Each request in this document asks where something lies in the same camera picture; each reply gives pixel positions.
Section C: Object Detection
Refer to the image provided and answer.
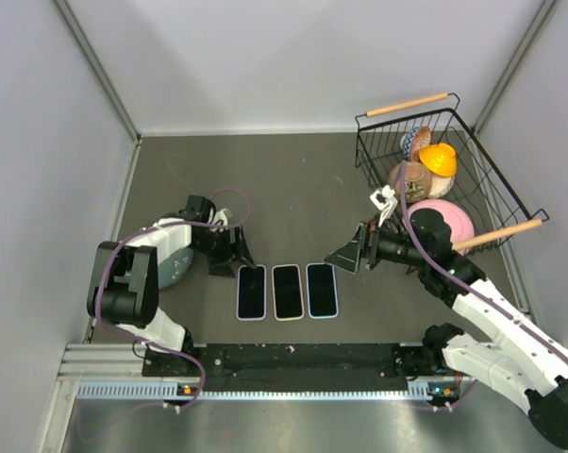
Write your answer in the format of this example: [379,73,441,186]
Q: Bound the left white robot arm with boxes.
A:
[87,195,256,375]

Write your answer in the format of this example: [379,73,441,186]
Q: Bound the brown patterned bowl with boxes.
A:
[388,161,432,204]

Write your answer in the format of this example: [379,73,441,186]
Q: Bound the grey slotted cable duct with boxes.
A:
[75,379,455,402]

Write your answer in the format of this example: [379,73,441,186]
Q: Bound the yellow bowl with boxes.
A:
[419,143,458,177]

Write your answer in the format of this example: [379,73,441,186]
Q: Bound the lavender purple phone case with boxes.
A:
[235,263,268,323]

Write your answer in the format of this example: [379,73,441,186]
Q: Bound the white cream bowl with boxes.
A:
[427,174,455,199]

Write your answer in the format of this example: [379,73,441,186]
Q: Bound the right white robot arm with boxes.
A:
[324,209,568,449]

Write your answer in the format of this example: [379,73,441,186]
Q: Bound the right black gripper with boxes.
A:
[324,213,429,274]

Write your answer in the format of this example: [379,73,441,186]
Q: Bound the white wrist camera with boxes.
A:
[212,209,233,232]
[370,185,398,227]

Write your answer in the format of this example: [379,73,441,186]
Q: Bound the blue patterned bowl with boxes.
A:
[400,127,420,160]

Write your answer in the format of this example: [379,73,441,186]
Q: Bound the red patterned shell dish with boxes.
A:
[409,126,432,161]

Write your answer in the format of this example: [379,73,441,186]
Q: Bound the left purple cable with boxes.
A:
[94,187,252,407]

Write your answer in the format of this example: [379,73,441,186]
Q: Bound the light blue phone case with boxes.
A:
[305,262,341,321]

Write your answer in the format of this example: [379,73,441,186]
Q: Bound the teal ceramic plate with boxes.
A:
[158,247,194,291]

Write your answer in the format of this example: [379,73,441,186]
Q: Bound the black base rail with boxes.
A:
[142,342,478,393]

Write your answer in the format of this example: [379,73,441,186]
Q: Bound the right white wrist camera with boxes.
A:
[370,185,398,227]

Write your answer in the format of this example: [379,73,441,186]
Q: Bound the cream white phone case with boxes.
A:
[271,263,306,323]

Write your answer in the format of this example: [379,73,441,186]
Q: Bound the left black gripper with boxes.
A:
[191,224,255,277]

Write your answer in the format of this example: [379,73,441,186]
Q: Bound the silver edged black phone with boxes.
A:
[273,265,304,320]

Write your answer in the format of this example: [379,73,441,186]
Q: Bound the pink plate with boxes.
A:
[408,199,476,244]

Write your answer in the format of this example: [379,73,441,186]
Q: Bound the black wire basket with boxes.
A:
[355,92,549,235]

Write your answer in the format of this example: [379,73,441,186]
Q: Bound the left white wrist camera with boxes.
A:
[212,209,233,232]

